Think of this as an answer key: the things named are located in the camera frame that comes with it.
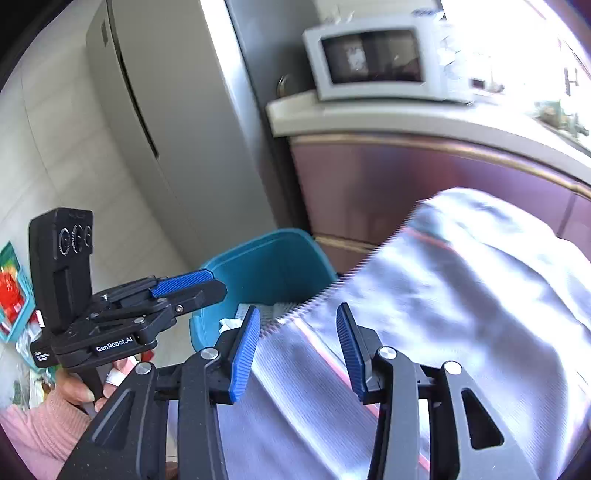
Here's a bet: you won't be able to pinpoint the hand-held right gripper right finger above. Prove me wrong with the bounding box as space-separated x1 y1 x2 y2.
335 302 541 480

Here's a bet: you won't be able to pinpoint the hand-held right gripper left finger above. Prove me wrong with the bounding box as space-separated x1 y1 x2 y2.
55 305 262 480

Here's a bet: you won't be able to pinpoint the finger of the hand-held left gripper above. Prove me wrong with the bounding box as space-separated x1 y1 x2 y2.
95 270 216 315
90 281 228 340

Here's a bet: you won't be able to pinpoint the teal plastic trash bin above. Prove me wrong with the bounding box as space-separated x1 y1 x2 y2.
189 229 339 354

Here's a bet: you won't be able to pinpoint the person's left forearm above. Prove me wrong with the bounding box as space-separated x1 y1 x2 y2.
0 388 100 480

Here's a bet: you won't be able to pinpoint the person's left hand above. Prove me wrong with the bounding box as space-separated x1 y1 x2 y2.
55 357 139 421

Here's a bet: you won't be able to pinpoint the teal basket of packets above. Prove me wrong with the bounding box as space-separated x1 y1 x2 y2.
0 240 38 342

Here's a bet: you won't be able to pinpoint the blue checked tablecloth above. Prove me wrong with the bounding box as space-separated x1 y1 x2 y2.
217 187 591 480

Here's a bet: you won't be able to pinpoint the grey refrigerator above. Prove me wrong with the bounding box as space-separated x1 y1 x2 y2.
85 0 315 273

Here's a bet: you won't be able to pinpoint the purple base cabinets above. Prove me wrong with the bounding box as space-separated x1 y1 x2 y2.
286 134 591 273

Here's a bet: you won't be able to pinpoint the white kitchen countertop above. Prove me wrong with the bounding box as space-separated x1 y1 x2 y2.
265 90 591 185

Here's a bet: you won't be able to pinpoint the white microwave oven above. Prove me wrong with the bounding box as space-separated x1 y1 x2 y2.
302 14 481 103

